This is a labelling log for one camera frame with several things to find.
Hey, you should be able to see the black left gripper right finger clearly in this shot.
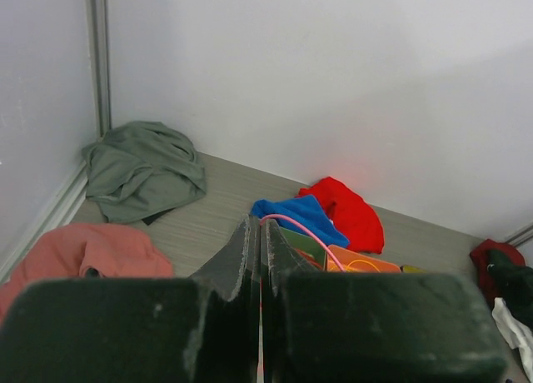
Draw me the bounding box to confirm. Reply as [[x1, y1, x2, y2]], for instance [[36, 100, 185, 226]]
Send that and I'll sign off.
[[261, 218, 507, 382]]

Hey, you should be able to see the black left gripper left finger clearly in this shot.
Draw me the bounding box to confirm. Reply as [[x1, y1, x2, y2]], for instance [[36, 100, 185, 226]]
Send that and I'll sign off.
[[1, 216, 260, 382]]

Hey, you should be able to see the yellow cable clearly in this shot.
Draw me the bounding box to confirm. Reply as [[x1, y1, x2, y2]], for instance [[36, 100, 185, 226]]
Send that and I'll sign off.
[[343, 258, 384, 275]]

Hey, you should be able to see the pink cable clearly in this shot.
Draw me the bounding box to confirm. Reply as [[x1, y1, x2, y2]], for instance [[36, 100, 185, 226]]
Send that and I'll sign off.
[[258, 214, 345, 274]]

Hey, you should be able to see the salmon drawer box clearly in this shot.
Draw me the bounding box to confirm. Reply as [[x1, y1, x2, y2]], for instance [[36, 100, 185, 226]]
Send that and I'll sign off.
[[329, 245, 401, 273]]

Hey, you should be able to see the green drawer box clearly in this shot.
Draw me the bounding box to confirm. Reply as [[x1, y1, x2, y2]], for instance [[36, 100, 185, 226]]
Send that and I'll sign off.
[[280, 227, 326, 271]]

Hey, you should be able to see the blue cloth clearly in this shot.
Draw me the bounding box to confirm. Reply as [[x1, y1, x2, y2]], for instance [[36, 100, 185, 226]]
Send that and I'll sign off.
[[251, 195, 350, 247]]

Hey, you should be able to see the dusty pink cloth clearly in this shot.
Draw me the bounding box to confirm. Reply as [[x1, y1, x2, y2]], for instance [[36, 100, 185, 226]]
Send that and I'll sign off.
[[1, 223, 173, 318]]

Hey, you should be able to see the grey cloth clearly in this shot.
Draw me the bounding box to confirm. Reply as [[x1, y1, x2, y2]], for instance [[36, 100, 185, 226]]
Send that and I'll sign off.
[[82, 121, 207, 224]]

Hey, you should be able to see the dark red cloth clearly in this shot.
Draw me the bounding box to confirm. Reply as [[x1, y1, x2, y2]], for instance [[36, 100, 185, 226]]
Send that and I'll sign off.
[[470, 239, 526, 308]]

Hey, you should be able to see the black cloth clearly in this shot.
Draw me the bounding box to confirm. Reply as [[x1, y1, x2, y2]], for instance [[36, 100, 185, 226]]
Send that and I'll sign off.
[[487, 249, 532, 328]]

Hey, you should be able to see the white cloth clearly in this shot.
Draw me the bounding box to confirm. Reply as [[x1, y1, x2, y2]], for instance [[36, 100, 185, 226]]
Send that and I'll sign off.
[[491, 297, 533, 382]]

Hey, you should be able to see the grey aluminium corner post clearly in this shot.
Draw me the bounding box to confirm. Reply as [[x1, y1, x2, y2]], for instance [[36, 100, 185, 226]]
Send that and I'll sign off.
[[506, 223, 533, 247]]

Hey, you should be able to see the left grey corner post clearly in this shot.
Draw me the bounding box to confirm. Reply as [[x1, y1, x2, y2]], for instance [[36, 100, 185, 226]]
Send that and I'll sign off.
[[86, 0, 112, 137]]

